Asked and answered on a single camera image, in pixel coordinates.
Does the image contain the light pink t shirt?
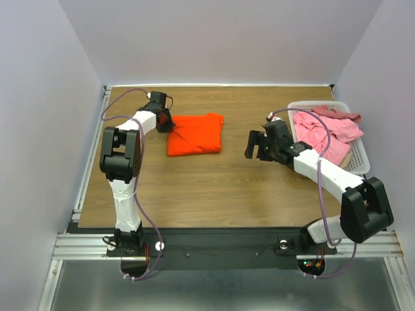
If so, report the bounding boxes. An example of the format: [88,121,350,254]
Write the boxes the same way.
[293,112,363,165]

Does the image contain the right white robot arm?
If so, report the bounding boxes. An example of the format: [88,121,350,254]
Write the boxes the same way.
[244,118,394,253]

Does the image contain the white plastic laundry basket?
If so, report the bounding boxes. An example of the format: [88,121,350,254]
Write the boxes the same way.
[288,100,370,175]

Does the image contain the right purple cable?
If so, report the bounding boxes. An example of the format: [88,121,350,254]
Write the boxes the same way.
[268,109,357,279]

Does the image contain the beige garment in basket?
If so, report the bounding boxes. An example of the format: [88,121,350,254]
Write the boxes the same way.
[338,151,353,169]

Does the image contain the dusty rose t shirt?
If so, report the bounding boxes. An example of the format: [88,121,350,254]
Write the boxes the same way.
[311,105,361,124]

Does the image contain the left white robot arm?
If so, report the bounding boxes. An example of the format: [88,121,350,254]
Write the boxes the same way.
[99,91,174,255]

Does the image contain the orange t shirt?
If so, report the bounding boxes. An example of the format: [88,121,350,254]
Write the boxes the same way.
[167,113,224,157]

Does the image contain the purple cable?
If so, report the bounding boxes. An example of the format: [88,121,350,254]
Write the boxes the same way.
[268,109,357,279]
[101,89,165,282]

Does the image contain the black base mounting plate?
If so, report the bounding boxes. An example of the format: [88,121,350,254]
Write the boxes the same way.
[106,227,337,270]

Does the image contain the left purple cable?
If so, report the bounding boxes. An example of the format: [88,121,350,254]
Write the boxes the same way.
[101,89,165,282]

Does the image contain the aluminium frame rail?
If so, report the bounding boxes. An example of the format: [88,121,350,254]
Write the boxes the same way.
[38,84,113,311]

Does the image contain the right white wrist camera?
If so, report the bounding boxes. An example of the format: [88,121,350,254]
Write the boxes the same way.
[266,112,283,122]

